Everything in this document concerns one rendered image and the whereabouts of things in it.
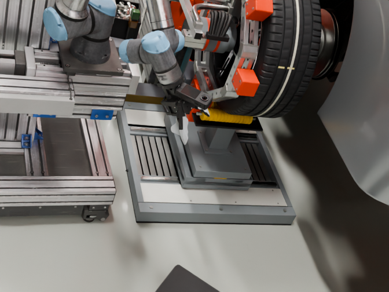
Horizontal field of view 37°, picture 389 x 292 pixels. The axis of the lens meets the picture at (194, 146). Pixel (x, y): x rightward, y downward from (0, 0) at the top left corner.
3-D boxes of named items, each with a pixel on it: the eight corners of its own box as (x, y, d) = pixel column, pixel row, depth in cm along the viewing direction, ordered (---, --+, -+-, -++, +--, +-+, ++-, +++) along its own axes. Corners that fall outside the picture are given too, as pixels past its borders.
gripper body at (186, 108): (179, 103, 193) (165, 72, 186) (200, 103, 187) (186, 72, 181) (167, 117, 188) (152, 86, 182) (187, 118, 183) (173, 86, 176)
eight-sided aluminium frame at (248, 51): (226, 126, 253) (273, 18, 219) (212, 125, 251) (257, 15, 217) (198, 52, 291) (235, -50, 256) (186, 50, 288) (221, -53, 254)
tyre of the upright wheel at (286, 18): (267, 146, 271) (341, 48, 221) (220, 143, 263) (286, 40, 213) (239, 42, 307) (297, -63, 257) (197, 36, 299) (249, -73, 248)
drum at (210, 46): (230, 60, 255) (241, 33, 246) (183, 54, 247) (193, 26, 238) (221, 42, 264) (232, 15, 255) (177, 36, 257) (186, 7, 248)
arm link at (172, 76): (182, 60, 178) (167, 75, 174) (187, 72, 181) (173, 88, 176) (163, 61, 183) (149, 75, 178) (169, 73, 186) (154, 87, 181)
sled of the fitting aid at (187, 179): (247, 192, 302) (253, 178, 296) (181, 189, 289) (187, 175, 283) (223, 126, 336) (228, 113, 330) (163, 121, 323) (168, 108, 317)
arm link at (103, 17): (117, 36, 217) (125, 4, 208) (88, 43, 208) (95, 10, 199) (97, 18, 222) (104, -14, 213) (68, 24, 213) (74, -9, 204)
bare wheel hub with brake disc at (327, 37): (312, 91, 280) (347, 46, 255) (297, 90, 277) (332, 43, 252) (296, 42, 297) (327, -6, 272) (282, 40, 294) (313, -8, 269)
